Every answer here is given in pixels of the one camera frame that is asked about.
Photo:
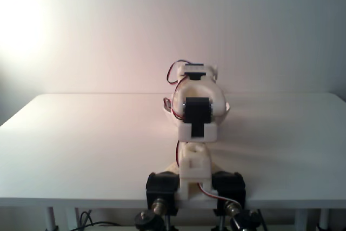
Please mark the white bowl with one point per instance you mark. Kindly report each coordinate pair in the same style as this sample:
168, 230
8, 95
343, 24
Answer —
225, 112

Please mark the black table clamp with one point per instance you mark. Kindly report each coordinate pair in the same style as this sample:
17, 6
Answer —
162, 187
229, 186

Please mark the white table leg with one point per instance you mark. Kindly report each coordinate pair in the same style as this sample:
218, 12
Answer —
50, 218
301, 220

